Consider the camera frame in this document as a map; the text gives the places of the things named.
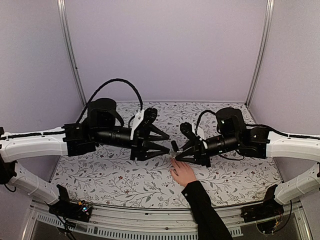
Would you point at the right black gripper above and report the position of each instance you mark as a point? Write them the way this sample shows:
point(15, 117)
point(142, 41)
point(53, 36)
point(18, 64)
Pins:
point(197, 151)

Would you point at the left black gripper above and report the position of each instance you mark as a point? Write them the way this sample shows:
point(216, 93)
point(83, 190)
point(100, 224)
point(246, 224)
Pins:
point(141, 133)

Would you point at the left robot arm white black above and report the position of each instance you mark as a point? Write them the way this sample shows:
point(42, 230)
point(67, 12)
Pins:
point(102, 126)

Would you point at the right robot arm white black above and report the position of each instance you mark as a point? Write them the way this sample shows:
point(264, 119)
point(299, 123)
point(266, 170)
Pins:
point(253, 141)

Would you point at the black sleeved forearm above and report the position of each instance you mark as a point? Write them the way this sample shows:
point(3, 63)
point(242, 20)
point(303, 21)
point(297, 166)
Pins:
point(209, 224)

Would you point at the person's bare hand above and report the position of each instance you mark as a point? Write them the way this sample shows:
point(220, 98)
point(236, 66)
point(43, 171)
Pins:
point(182, 173)

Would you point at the floral patterned table mat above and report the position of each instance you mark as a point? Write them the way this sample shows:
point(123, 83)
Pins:
point(108, 176)

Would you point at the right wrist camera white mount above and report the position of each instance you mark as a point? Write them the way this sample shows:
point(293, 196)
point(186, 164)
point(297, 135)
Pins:
point(189, 131)

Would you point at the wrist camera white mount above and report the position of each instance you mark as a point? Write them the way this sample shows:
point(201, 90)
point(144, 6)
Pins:
point(143, 119)
point(189, 131)

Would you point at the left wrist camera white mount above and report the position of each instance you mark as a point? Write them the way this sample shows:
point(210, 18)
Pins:
point(143, 119)

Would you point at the front aluminium slotted rail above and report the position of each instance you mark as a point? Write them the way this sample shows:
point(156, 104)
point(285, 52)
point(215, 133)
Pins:
point(117, 223)

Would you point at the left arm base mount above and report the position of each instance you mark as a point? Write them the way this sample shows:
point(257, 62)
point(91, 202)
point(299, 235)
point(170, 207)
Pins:
point(79, 211)

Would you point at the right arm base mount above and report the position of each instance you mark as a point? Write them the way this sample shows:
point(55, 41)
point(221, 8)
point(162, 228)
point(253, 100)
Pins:
point(267, 209)

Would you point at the left aluminium frame post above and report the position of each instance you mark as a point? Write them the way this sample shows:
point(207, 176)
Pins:
point(62, 11)

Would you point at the aluminium frame post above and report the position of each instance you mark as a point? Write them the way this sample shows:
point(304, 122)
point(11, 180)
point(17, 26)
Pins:
point(261, 51)
point(62, 11)

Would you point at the right aluminium frame post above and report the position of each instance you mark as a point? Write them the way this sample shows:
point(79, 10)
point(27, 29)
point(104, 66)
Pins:
point(261, 51)

